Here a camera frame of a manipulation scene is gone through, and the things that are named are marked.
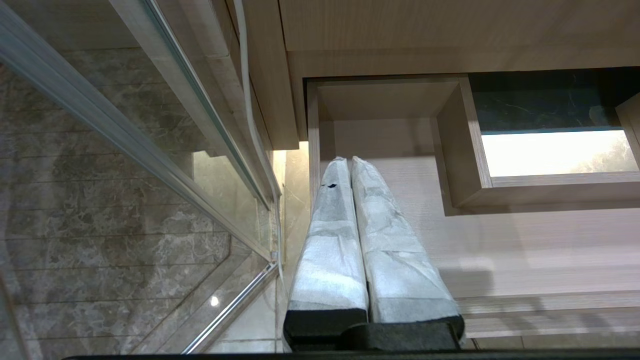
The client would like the glass shower partition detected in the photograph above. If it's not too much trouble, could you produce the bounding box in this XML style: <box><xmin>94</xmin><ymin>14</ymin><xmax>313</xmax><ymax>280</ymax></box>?
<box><xmin>0</xmin><ymin>0</ymin><xmax>281</xmax><ymax>360</ymax></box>

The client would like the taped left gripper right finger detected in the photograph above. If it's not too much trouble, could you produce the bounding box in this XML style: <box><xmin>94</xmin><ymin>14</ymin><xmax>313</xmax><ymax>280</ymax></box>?
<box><xmin>351</xmin><ymin>156</ymin><xmax>466</xmax><ymax>347</ymax></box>

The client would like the fixed wooden cabinet front panel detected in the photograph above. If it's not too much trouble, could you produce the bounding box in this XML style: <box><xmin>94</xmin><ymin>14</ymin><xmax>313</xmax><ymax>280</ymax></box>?
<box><xmin>277</xmin><ymin>0</ymin><xmax>640</xmax><ymax>80</ymax></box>

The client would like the wooden vanity drawer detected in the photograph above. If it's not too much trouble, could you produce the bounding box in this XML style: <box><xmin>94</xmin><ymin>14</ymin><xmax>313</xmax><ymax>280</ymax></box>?
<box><xmin>302</xmin><ymin>67</ymin><xmax>640</xmax><ymax>351</ymax></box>

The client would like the thin white cable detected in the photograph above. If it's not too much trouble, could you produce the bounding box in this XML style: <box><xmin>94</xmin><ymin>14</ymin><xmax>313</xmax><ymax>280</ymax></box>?
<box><xmin>232</xmin><ymin>0</ymin><xmax>292</xmax><ymax>302</ymax></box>

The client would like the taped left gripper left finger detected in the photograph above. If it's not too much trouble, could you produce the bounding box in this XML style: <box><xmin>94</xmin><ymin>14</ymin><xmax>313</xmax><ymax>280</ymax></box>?
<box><xmin>282</xmin><ymin>156</ymin><xmax>370</xmax><ymax>351</ymax></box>

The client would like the wooden cabinet side panel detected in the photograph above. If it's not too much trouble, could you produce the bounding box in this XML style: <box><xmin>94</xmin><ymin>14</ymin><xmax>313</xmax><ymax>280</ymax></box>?
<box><xmin>225</xmin><ymin>0</ymin><xmax>307</xmax><ymax>151</ymax></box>

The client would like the chrome floor rail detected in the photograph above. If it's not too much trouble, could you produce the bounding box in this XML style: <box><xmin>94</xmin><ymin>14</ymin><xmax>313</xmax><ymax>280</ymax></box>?
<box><xmin>179</xmin><ymin>260</ymin><xmax>280</xmax><ymax>356</ymax></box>

